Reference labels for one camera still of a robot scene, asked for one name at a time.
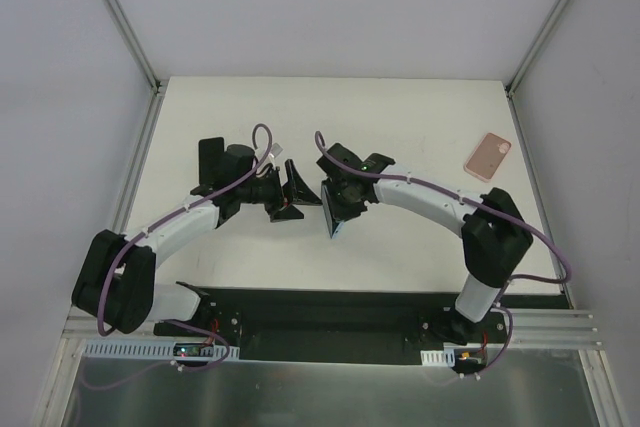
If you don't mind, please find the aluminium front frame rail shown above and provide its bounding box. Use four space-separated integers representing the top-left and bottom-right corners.
62 299 606 348

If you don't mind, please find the light blue phone case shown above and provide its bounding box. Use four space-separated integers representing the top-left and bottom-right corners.
321 182 344 239

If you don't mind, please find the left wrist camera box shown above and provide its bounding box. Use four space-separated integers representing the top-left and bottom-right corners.
268 143 283 165

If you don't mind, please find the right white cable duct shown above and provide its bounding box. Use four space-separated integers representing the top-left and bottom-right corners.
420 349 455 368

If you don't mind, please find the left white cable duct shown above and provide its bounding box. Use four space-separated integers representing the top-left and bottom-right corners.
83 340 240 362

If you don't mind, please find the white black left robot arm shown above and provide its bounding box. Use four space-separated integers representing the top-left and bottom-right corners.
71 137 321 336

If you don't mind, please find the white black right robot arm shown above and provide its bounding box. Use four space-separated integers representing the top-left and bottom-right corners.
316 143 533 345

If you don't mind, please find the aluminium corner post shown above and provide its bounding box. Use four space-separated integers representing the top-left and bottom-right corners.
503 0 609 96
74 0 169 94

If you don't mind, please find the pink phone case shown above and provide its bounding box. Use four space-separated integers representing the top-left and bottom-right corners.
463 133 512 183

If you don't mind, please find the black screen smartphone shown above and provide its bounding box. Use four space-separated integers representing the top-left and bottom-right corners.
198 137 225 185
321 184 336 239

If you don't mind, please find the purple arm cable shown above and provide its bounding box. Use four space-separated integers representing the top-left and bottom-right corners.
313 130 574 388
79 122 279 391

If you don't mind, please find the left aluminium corner post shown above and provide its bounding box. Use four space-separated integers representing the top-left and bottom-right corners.
74 0 169 94

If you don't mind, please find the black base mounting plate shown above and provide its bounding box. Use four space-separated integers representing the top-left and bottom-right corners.
152 280 574 363

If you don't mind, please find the right aluminium corner post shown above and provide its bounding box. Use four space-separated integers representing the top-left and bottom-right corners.
503 0 609 96

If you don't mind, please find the white cable duct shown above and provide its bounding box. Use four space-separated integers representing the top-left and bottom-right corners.
83 340 240 362
420 349 455 368

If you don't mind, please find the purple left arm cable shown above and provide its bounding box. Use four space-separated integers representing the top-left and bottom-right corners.
79 122 279 391

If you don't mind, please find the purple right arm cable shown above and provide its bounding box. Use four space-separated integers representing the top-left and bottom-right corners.
313 130 574 388

